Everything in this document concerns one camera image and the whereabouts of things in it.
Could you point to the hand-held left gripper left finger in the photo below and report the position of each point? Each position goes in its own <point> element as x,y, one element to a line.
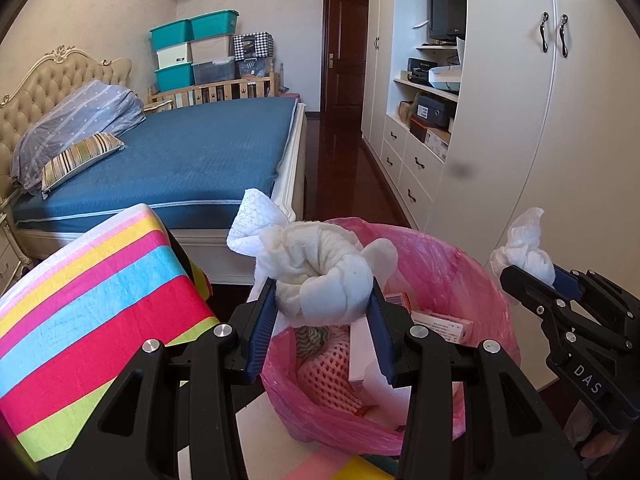
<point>262,330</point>

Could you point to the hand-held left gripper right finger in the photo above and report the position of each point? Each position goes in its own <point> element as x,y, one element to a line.
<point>382,335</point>

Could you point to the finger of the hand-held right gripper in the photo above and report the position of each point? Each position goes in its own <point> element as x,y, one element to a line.
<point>570,282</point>
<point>532,295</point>

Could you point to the small white tissue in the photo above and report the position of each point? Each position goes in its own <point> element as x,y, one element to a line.
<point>530,255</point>

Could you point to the large white paper towel wad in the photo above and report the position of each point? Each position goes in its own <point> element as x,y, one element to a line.
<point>320,270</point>

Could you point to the pink-lined trash bin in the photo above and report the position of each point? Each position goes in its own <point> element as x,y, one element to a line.
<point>450,270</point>

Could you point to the person's right hand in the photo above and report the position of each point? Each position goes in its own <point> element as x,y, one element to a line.
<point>601,447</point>

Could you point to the pale flat carton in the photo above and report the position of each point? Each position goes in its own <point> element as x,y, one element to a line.
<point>359,355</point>

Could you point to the teal striped cloth scrap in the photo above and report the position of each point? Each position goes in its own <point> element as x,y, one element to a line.
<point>315,340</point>

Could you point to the white labelled carton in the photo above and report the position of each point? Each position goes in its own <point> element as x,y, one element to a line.
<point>440,325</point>

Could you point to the large pink foam net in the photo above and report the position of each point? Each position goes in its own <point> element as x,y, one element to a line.
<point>325,375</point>

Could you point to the rainbow striped tablecloth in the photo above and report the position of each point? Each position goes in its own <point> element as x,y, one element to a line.
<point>100,320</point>

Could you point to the white built-in wardrobe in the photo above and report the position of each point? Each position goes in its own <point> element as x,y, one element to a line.
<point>500,135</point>

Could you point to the cardboard box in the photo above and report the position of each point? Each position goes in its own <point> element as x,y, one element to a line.
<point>432,140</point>

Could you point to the bed with blue mattress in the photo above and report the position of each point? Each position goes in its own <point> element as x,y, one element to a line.
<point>200,150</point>

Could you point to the black safe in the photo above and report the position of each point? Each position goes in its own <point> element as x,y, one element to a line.
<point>434,111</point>

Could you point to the white printer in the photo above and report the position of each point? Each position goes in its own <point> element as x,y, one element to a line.
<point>445,78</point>

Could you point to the black shelf device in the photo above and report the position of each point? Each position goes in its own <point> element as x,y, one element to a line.
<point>421,70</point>

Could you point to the striped pillow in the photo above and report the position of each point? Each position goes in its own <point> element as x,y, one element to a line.
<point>80,155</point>

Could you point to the cream nightstand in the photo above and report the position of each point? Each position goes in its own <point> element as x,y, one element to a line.
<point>12,260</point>

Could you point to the clear grey storage bin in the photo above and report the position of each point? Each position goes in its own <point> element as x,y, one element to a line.
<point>213,71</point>

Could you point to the teal storage bin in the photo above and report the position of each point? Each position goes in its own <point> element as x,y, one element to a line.
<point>171,34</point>
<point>174,77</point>
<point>214,24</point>

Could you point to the black and white checkered bag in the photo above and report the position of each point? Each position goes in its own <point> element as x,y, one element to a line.
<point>253,45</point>

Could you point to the beige storage bin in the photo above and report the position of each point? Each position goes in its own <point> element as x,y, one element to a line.
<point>212,49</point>

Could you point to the blue-grey dotted duvet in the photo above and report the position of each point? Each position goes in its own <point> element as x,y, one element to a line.
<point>80,110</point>

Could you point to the dark brown door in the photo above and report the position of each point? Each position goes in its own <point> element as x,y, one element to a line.
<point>345,50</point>

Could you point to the white storage bin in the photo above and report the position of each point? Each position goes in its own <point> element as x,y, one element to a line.
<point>175,55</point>

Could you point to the black television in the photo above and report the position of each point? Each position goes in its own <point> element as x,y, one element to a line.
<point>447,5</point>

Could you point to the beige tufted headboard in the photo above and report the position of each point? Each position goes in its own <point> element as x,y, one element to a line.
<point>30,90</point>

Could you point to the wooden crib rail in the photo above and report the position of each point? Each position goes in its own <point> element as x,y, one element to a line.
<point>220,91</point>

